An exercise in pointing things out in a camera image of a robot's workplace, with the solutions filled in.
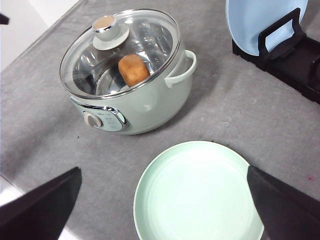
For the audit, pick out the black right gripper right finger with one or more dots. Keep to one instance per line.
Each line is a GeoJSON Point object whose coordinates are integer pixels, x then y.
{"type": "Point", "coordinates": [285, 213]}

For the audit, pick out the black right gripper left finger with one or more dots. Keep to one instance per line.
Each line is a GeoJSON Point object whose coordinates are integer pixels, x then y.
{"type": "Point", "coordinates": [42, 213]}

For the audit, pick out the green plate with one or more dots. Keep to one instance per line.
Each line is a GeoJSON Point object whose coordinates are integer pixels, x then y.
{"type": "Point", "coordinates": [197, 190]}

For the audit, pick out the brown potato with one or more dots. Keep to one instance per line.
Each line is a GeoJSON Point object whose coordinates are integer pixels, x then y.
{"type": "Point", "coordinates": [133, 70]}

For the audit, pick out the glass lid with green knob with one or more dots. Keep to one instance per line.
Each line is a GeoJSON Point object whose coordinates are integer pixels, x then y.
{"type": "Point", "coordinates": [120, 52]}

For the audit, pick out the green electric steamer pot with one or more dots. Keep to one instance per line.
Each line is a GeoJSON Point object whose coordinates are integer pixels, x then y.
{"type": "Point", "coordinates": [148, 108]}

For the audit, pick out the blue plate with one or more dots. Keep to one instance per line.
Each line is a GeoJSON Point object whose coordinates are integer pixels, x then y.
{"type": "Point", "coordinates": [247, 19]}

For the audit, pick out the black dish rack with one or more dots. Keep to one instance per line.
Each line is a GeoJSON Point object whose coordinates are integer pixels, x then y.
{"type": "Point", "coordinates": [296, 60]}

